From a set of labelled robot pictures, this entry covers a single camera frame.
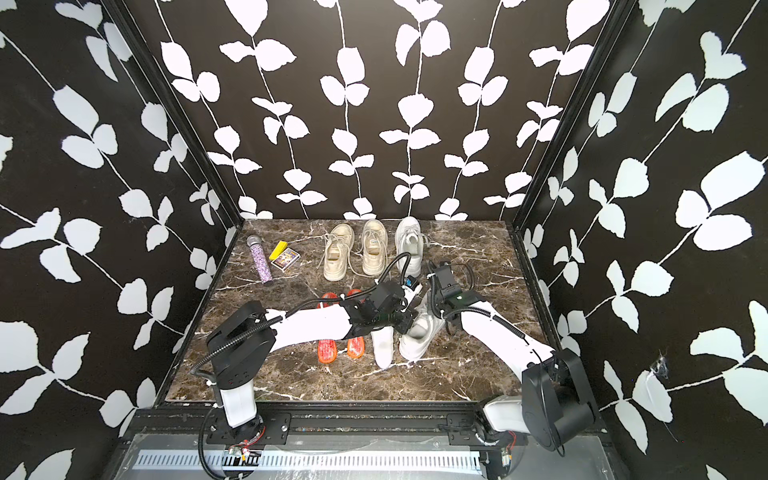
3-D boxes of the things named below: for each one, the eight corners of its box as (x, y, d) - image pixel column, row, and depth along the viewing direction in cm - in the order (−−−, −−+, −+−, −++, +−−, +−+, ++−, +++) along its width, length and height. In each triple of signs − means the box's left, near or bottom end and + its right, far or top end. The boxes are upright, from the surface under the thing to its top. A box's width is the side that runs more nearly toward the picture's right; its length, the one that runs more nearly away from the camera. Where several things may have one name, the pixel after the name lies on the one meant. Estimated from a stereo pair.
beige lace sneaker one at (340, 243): (324, 280, 104) (320, 268, 99) (337, 232, 120) (334, 218, 114) (344, 282, 104) (342, 269, 98) (355, 233, 119) (353, 219, 113)
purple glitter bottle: (261, 288, 103) (257, 282, 100) (250, 243, 116) (246, 236, 113) (274, 283, 104) (270, 277, 101) (261, 239, 117) (257, 233, 114)
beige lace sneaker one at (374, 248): (361, 275, 106) (359, 264, 100) (365, 228, 121) (364, 216, 115) (387, 275, 106) (387, 264, 100) (388, 228, 121) (387, 216, 115)
